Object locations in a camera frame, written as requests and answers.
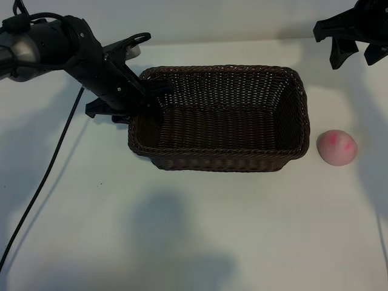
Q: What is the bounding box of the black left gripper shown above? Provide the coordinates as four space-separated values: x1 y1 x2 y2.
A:
63 15 175 128

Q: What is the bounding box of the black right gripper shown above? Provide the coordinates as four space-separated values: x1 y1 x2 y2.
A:
313 0 388 70

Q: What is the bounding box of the dark brown woven basket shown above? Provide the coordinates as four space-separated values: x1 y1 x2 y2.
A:
127 64 310 173

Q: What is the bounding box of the pink peach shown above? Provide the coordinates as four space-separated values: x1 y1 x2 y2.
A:
316 129 358 167

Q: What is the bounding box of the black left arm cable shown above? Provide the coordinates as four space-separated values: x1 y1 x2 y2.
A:
0 86 85 269

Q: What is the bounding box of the thin black cable loop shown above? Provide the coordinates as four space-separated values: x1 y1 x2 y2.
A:
0 0 66 34

